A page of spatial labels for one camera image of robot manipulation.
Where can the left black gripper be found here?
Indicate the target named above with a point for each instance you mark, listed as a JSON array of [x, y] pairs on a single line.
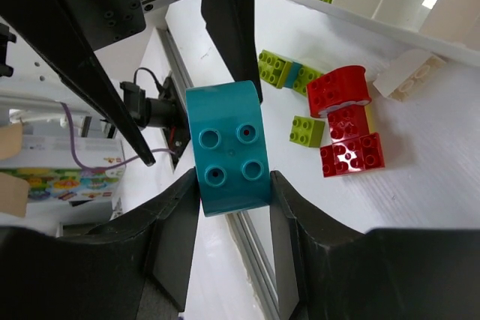
[[46, 27]]

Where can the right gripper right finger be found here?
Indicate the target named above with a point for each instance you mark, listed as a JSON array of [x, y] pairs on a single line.
[[326, 270]]

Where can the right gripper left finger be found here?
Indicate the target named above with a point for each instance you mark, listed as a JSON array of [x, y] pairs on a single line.
[[136, 266]]

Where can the small green square lego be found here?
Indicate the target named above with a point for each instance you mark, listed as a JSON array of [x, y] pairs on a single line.
[[307, 132]]

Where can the teal rounded lego brick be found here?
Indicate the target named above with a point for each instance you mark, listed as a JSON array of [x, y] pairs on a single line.
[[227, 134]]

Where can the red lego cluster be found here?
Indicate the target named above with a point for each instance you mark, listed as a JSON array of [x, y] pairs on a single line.
[[341, 97]]

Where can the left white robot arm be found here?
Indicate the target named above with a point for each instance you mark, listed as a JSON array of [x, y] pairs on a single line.
[[22, 69]]

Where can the colourful lego box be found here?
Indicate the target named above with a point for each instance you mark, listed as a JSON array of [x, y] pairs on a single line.
[[70, 182]]

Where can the green and teal lego stack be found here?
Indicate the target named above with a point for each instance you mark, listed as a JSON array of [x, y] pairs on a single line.
[[281, 72]]

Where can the white small lego piece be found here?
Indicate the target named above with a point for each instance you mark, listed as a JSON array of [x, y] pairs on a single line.
[[407, 74]]

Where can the aluminium rail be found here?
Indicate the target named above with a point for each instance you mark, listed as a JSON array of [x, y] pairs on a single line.
[[252, 252]]

